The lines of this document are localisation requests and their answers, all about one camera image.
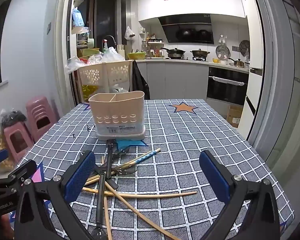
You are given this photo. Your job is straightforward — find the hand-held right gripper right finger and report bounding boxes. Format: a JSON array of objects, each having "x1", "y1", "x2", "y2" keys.
[{"x1": 199, "y1": 150, "x2": 282, "y2": 240}]

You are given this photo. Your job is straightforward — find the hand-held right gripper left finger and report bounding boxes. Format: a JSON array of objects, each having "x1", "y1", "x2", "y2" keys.
[{"x1": 13, "y1": 150, "x2": 97, "y2": 240}]

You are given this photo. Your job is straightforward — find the blue patterned wooden chopstick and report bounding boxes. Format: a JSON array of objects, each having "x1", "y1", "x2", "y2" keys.
[{"x1": 112, "y1": 148, "x2": 162, "y2": 173}]

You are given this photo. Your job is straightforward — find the beige plastic utensil holder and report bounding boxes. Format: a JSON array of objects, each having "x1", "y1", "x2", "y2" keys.
[{"x1": 88, "y1": 91, "x2": 147, "y2": 141}]

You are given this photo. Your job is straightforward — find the short pink plastic stool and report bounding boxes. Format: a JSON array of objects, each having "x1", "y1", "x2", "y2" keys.
[{"x1": 3, "y1": 125, "x2": 35, "y2": 163}]

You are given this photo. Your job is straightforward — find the bag of black items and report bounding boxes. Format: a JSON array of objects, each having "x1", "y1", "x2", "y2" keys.
[{"x1": 0, "y1": 109, "x2": 28, "y2": 129}]

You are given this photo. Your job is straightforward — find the checked blue-grey star tablecloth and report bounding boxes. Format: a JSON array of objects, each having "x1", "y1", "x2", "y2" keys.
[{"x1": 13, "y1": 99, "x2": 296, "y2": 240}]

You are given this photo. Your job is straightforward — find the cardboard box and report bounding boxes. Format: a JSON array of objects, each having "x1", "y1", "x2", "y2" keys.
[{"x1": 226, "y1": 104, "x2": 244, "y2": 128}]

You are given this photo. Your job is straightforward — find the tall pink plastic stool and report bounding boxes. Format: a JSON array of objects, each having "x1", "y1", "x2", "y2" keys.
[{"x1": 25, "y1": 96, "x2": 59, "y2": 143}]

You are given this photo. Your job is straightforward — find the white refrigerator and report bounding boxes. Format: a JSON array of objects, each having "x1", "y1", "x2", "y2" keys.
[{"x1": 244, "y1": 17, "x2": 264, "y2": 140}]

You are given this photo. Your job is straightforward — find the black built-in oven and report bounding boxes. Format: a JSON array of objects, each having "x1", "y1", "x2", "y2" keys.
[{"x1": 206, "y1": 66, "x2": 250, "y2": 106}]

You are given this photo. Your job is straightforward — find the grey kitchen base cabinets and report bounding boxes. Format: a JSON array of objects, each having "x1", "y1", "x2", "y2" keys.
[{"x1": 136, "y1": 61, "x2": 209, "y2": 100}]

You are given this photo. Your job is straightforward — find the beige flower-cut basket rack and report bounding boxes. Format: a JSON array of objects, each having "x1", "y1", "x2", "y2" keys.
[{"x1": 76, "y1": 60, "x2": 134, "y2": 104}]

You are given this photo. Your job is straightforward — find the crumpled clear plastic bag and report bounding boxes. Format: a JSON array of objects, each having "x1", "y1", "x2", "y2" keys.
[
  {"x1": 87, "y1": 54, "x2": 103, "y2": 65},
  {"x1": 65, "y1": 56, "x2": 88, "y2": 74}
]

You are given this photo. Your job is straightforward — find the grey sliding door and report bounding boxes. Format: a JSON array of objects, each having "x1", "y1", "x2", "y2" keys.
[{"x1": 250, "y1": 0, "x2": 300, "y2": 168}]

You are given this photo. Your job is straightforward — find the small steel saucepan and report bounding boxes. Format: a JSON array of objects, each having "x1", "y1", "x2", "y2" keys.
[{"x1": 228, "y1": 58, "x2": 245, "y2": 68}]

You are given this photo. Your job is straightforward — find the black hanging bag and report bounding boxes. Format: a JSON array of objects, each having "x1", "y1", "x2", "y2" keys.
[{"x1": 132, "y1": 60, "x2": 150, "y2": 100}]

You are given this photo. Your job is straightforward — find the round metal steamer plate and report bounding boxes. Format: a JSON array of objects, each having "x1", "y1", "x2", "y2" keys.
[{"x1": 215, "y1": 44, "x2": 231, "y2": 58}]

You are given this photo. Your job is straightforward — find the stacked green plastic basins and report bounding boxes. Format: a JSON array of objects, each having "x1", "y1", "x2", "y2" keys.
[{"x1": 77, "y1": 48, "x2": 103, "y2": 60}]

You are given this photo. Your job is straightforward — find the white plastic bag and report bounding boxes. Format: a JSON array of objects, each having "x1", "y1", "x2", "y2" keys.
[{"x1": 100, "y1": 46, "x2": 127, "y2": 63}]

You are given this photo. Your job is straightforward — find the round dark divided rack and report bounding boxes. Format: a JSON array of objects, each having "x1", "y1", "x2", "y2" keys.
[{"x1": 239, "y1": 40, "x2": 251, "y2": 55}]

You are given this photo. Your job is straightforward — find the yellow-green colander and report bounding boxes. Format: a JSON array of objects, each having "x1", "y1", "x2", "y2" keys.
[{"x1": 127, "y1": 52, "x2": 147, "y2": 60}]

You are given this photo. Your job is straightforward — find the spice rack with bottles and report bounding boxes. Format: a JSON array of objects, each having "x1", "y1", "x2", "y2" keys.
[{"x1": 146, "y1": 39, "x2": 165, "y2": 58}]

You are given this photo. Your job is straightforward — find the black curved faucet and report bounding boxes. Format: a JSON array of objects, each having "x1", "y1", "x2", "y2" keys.
[{"x1": 105, "y1": 35, "x2": 117, "y2": 48}]

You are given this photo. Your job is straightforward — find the black range hood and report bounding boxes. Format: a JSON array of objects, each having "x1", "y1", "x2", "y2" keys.
[{"x1": 157, "y1": 14, "x2": 215, "y2": 45}]

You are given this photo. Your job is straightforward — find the blue printed bag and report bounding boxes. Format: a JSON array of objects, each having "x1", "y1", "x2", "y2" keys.
[{"x1": 72, "y1": 7, "x2": 85, "y2": 28}]

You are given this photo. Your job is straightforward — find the white upper kitchen cabinets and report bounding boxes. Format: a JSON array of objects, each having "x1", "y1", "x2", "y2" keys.
[{"x1": 137, "y1": 0, "x2": 248, "y2": 22}]

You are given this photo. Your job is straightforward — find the sliding door frame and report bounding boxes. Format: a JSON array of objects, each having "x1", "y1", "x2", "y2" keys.
[{"x1": 55, "y1": 0, "x2": 78, "y2": 105}]

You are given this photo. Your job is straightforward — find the dark two-handled cooking pot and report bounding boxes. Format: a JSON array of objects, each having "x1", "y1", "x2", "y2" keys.
[{"x1": 190, "y1": 49, "x2": 210, "y2": 58}]

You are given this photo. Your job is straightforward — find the black wok with handle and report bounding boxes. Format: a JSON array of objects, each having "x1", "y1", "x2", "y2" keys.
[{"x1": 160, "y1": 47, "x2": 186, "y2": 58}]

